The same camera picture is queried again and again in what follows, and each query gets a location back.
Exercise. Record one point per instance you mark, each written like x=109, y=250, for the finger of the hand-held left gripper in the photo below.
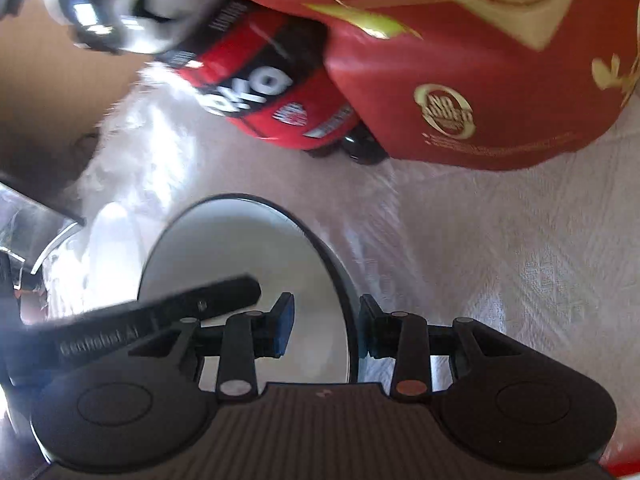
x=215, y=296

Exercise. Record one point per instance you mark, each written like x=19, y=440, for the panda figurine in red jacket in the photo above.
x=250, y=85

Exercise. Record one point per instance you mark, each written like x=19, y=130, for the stainless steel bowl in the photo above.
x=35, y=215

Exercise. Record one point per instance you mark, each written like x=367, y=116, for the red snack bag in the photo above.
x=475, y=60

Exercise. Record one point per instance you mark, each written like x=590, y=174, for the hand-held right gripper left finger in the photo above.
x=282, y=325

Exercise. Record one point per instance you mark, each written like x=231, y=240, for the blue bowl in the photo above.
x=240, y=250

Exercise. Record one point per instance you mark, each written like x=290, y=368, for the white textured cloth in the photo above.
x=500, y=240

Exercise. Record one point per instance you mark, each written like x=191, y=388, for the red and white tray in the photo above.
x=625, y=465

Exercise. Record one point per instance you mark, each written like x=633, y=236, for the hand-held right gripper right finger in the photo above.
x=370, y=327

